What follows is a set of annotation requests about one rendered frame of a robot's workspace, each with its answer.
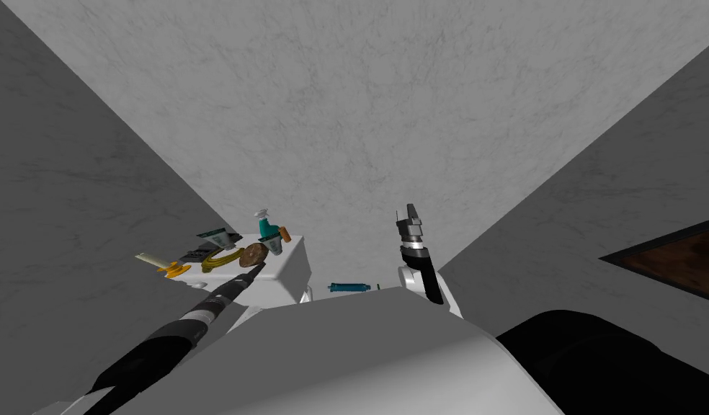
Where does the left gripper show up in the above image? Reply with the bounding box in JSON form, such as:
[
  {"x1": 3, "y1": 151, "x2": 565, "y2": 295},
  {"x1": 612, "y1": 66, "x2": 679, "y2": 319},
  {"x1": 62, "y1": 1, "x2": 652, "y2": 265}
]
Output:
[{"x1": 234, "y1": 262, "x2": 267, "y2": 289}]

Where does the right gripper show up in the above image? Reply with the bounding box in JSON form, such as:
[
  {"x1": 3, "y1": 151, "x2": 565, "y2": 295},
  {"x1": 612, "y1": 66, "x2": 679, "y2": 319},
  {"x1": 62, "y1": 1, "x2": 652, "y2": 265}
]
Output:
[{"x1": 396, "y1": 203, "x2": 426, "y2": 249}]

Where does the brown round disc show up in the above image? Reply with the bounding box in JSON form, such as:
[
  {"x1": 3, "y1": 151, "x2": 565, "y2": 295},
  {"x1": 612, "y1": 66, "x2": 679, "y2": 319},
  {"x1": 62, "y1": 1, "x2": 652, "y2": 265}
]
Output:
[{"x1": 238, "y1": 242, "x2": 269, "y2": 269}]

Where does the teal spray bottle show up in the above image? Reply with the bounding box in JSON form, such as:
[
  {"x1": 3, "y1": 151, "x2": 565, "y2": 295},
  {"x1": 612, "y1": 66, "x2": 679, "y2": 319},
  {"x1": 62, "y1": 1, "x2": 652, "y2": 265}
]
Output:
[{"x1": 254, "y1": 207, "x2": 281, "y2": 240}]

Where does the black flat tray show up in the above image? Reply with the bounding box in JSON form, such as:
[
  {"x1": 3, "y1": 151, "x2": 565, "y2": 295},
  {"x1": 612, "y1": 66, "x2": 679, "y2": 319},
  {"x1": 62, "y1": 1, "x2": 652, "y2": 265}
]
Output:
[{"x1": 179, "y1": 233, "x2": 244, "y2": 264}]

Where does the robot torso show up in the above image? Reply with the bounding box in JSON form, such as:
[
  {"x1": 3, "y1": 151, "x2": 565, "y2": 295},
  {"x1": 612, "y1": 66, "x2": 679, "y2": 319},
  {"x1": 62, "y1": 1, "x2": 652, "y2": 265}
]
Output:
[{"x1": 109, "y1": 286, "x2": 566, "y2": 415}]

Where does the dark framed brown picture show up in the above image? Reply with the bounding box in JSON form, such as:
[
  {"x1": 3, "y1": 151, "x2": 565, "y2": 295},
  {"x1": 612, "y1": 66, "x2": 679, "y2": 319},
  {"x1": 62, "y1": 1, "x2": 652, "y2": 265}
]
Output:
[{"x1": 598, "y1": 215, "x2": 709, "y2": 306}]

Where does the yellow coiled rope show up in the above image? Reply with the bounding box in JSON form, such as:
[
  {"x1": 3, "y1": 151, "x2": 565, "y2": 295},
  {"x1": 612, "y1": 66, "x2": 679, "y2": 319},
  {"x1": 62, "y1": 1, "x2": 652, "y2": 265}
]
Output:
[{"x1": 201, "y1": 247, "x2": 246, "y2": 274}]

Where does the yellow plunger with cream handle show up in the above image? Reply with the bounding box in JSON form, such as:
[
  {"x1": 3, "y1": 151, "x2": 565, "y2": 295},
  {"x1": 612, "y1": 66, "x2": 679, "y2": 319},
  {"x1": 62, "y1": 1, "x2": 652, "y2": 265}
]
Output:
[{"x1": 135, "y1": 251, "x2": 193, "y2": 280}]

